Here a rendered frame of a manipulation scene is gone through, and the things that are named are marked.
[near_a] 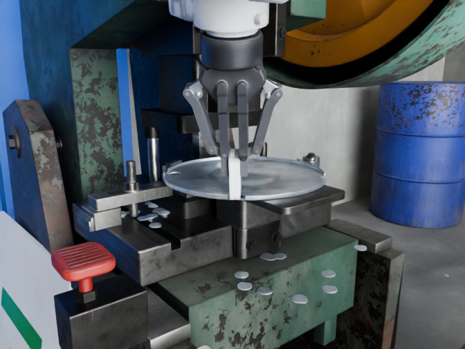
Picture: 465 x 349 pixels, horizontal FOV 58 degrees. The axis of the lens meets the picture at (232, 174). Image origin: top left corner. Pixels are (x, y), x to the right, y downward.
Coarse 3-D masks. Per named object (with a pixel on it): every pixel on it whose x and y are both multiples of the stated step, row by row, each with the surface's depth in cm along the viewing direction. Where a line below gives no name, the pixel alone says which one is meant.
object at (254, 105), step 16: (160, 64) 79; (176, 64) 74; (192, 64) 71; (160, 80) 80; (176, 80) 75; (192, 80) 71; (160, 96) 81; (176, 96) 76; (208, 96) 73; (256, 96) 76; (176, 112) 77; (192, 112) 73; (208, 112) 74
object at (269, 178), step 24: (168, 168) 79; (192, 168) 81; (216, 168) 81; (264, 168) 79; (288, 168) 81; (312, 168) 81; (192, 192) 64; (216, 192) 66; (264, 192) 66; (288, 192) 66
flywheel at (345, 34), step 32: (352, 0) 95; (384, 0) 89; (416, 0) 80; (448, 0) 80; (288, 32) 108; (320, 32) 103; (352, 32) 92; (384, 32) 86; (416, 32) 86; (320, 64) 100; (352, 64) 98
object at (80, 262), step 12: (60, 252) 49; (72, 252) 49; (84, 252) 49; (96, 252) 49; (108, 252) 50; (60, 264) 47; (72, 264) 47; (84, 264) 47; (96, 264) 47; (108, 264) 48; (72, 276) 45; (84, 276) 46; (84, 288) 49
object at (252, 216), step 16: (320, 192) 67; (336, 192) 67; (224, 208) 74; (240, 208) 71; (256, 208) 72; (272, 208) 61; (288, 208) 59; (304, 208) 61; (240, 224) 71; (256, 224) 73; (272, 224) 75; (240, 240) 72; (256, 240) 74; (272, 240) 76; (240, 256) 73
